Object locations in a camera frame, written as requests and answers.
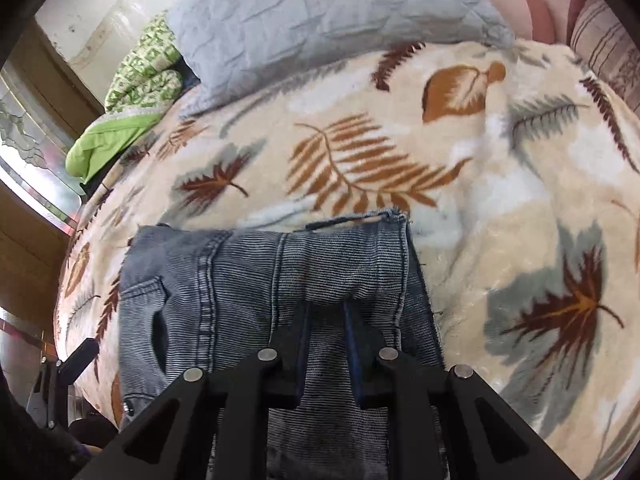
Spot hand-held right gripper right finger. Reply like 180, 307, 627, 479
342, 300, 583, 480

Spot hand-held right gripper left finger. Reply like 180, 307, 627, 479
102, 302, 313, 480

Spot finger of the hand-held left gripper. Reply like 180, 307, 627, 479
59, 338, 101, 382

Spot grey-blue denim pants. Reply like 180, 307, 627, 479
117, 208, 448, 480

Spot person's left forearm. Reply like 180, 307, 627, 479
0, 367, 101, 480

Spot brown wooden door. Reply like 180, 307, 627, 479
0, 17, 108, 351

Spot leaf print blanket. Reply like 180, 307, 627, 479
52, 40, 640, 480

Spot stained glass door panel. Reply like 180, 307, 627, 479
0, 67, 86, 236

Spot green patterned quilt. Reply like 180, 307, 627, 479
65, 10, 183, 181

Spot grey quilted pillow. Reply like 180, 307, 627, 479
167, 0, 516, 113

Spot pink pillow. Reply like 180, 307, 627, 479
462, 0, 556, 43

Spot striped cushion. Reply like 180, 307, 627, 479
570, 0, 640, 106

